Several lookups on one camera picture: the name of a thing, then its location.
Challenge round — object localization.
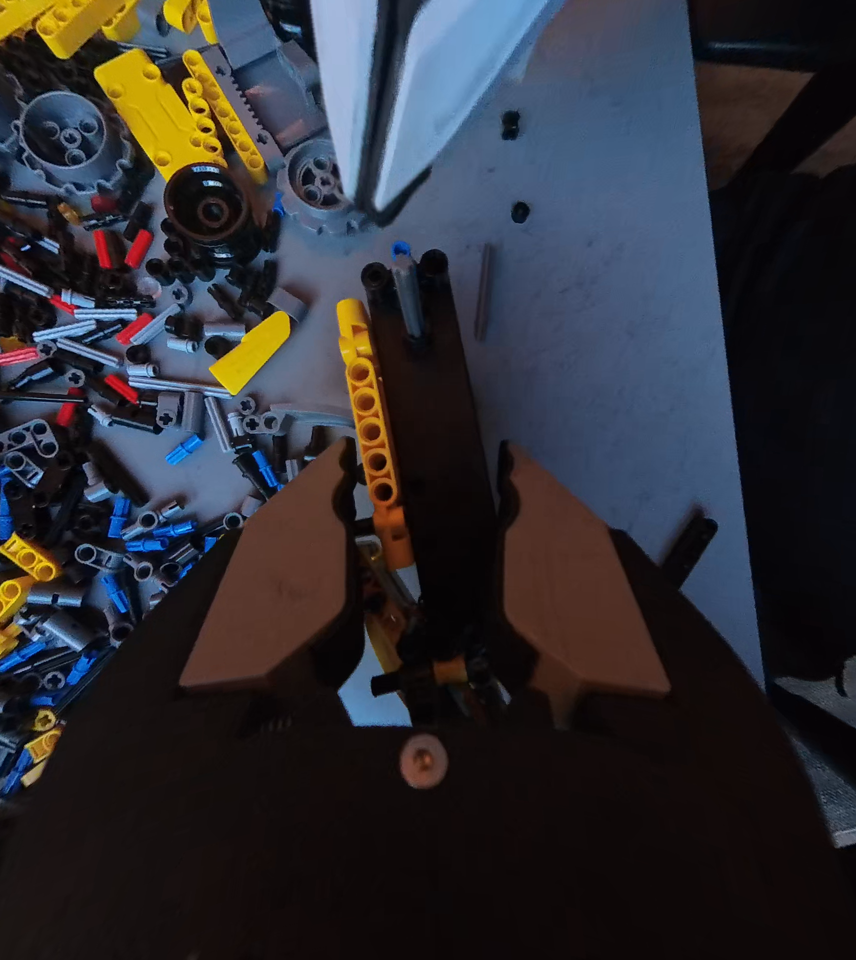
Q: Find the pile of small brick parts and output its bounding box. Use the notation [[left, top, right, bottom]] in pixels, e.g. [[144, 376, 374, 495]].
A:
[[0, 161, 358, 819]]

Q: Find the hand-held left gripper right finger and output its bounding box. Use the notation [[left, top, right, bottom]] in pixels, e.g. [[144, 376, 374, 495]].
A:
[[495, 441, 673, 729]]

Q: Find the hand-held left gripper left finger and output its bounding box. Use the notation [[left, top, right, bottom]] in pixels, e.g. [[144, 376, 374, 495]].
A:
[[179, 437, 365, 693]]

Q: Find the long black holed beam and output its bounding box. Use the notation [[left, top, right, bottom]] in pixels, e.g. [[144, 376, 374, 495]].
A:
[[660, 510, 719, 590]]

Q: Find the grey desk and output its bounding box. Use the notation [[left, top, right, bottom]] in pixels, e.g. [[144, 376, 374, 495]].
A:
[[0, 0, 767, 729]]

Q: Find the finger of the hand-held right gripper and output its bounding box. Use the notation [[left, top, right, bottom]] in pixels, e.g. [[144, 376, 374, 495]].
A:
[[370, 0, 566, 220], [310, 0, 378, 209]]

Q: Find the yellow and grey brick assembly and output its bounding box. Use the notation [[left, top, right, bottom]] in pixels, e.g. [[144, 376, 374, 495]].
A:
[[94, 0, 328, 185]]

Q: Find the yellow toy brick vehicle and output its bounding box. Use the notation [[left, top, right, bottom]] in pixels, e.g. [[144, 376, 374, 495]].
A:
[[336, 247, 512, 729]]

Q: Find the dark grey axle rod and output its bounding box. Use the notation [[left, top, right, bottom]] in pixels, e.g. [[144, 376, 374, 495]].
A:
[[390, 251, 428, 342], [475, 243, 494, 341]]

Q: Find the black rubber tyre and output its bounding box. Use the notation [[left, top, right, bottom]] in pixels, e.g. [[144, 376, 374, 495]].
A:
[[164, 163, 253, 249]]

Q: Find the yellow curved panel piece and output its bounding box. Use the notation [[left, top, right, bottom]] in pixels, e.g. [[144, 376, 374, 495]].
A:
[[209, 311, 293, 396]]

